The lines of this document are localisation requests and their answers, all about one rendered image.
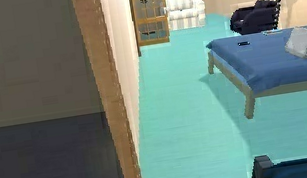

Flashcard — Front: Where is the wooden glass-paned door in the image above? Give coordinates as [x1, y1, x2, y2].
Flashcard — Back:
[129, 0, 176, 58]

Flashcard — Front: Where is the white striped armchair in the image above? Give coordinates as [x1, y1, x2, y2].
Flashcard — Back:
[164, 0, 210, 33]

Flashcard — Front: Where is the dark navy armchair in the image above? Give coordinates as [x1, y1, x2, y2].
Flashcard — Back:
[226, 0, 284, 38]

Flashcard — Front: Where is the wooden door frame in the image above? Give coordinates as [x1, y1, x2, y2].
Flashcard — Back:
[69, 0, 146, 178]

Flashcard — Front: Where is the blue bed with wooden frame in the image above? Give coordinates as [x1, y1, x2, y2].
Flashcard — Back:
[203, 24, 307, 125]

